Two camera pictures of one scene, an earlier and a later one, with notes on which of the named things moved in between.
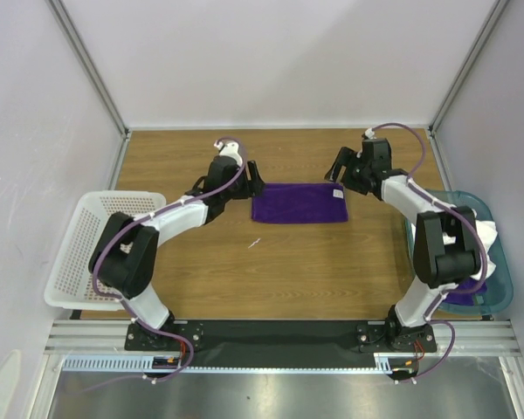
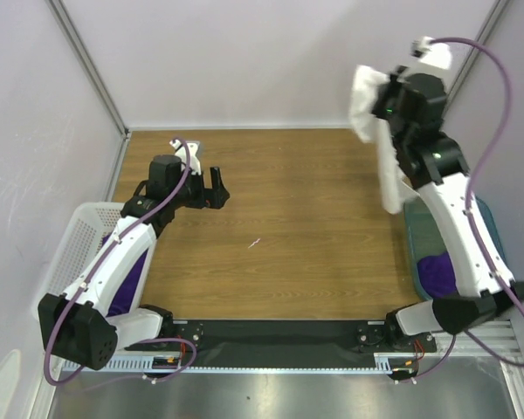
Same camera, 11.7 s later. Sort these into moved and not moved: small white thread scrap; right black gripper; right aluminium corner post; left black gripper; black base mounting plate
Moved: left black gripper; right black gripper
Not moved: small white thread scrap; black base mounting plate; right aluminium corner post
